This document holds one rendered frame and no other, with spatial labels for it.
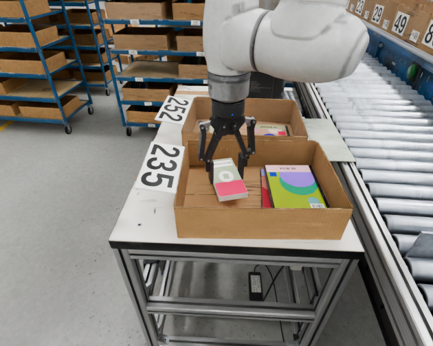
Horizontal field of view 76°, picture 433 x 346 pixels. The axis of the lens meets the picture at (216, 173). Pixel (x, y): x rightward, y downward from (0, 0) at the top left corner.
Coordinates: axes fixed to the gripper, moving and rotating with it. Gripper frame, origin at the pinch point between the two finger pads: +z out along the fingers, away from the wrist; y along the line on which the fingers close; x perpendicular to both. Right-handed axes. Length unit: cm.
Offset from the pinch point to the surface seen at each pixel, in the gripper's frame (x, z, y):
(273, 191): 8.5, 2.3, -10.3
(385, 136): -17, 8, -66
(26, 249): -60, 82, 96
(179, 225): 14.0, 2.8, 14.4
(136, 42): -170, 2, 24
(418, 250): 29.4, 7.0, -36.6
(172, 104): -35.8, -4.3, 10.3
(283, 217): 19.6, -0.2, -7.6
